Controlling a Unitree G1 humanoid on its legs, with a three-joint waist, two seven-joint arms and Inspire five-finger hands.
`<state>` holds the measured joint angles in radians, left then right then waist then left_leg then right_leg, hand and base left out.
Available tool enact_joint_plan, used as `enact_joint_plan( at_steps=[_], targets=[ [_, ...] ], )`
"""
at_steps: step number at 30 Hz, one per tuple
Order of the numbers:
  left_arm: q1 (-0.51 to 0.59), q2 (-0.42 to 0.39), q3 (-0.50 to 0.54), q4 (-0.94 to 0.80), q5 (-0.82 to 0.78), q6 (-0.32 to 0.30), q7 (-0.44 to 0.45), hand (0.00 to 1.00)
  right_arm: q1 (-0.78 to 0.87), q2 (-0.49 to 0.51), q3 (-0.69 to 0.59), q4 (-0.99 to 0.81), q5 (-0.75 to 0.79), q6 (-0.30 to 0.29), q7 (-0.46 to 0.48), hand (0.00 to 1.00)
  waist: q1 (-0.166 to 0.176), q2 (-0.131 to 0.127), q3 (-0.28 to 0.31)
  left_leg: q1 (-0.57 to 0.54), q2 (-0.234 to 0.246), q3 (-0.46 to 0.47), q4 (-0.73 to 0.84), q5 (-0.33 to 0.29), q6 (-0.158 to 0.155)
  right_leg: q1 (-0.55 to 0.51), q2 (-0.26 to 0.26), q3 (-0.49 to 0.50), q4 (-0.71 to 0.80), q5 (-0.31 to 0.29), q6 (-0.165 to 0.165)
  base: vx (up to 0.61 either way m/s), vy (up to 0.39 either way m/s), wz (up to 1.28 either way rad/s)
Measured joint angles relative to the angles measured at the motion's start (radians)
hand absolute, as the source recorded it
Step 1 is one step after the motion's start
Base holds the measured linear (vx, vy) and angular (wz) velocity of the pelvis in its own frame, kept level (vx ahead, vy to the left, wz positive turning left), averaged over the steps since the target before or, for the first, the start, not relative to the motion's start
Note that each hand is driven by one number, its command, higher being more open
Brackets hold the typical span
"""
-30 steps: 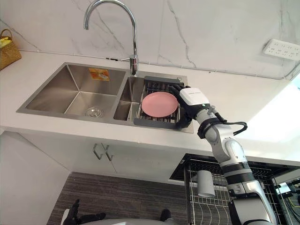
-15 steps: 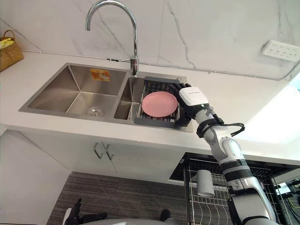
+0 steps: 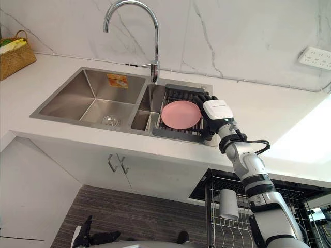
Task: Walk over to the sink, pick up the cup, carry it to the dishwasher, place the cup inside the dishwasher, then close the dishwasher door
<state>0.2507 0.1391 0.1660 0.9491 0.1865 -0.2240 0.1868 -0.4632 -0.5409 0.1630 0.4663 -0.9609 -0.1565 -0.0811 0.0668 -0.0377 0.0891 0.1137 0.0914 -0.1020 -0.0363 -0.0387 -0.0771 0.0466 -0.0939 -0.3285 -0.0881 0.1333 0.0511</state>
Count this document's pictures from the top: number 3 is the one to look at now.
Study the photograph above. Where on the woven straw basket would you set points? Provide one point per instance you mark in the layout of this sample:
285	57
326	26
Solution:
16	62

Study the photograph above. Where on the yellow green cloth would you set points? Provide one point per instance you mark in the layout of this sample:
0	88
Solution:
11	42

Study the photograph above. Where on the orange sink sticker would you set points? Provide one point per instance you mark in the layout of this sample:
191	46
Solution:
117	80

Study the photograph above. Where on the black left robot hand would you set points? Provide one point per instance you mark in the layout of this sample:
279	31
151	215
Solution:
86	232

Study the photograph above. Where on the black dishwasher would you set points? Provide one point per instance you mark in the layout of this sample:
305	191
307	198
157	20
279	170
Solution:
207	186

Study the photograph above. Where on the white cup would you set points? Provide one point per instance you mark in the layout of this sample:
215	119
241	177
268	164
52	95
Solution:
228	204

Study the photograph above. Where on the grey robot body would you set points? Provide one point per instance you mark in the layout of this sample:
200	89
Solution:
160	245

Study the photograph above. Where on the black sink drainer rack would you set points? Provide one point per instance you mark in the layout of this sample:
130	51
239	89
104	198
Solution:
178	131

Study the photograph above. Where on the pink round plate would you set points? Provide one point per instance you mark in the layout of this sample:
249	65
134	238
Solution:
181	114

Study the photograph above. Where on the dark robot foot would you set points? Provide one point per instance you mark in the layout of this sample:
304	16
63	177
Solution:
183	237

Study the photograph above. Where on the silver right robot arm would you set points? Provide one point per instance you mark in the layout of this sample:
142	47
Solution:
258	168

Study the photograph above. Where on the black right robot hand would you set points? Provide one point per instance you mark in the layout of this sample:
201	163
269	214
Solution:
217	109

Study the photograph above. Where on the metal sink drain strainer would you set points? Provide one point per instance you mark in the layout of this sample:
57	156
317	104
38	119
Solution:
110	121

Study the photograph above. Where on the stainless steel double sink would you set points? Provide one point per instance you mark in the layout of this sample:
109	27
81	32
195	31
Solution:
90	100

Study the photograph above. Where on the chrome gooseneck faucet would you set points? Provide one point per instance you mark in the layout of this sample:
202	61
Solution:
156	46

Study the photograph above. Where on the white power strip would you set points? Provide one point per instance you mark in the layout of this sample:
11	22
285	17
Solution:
316	58

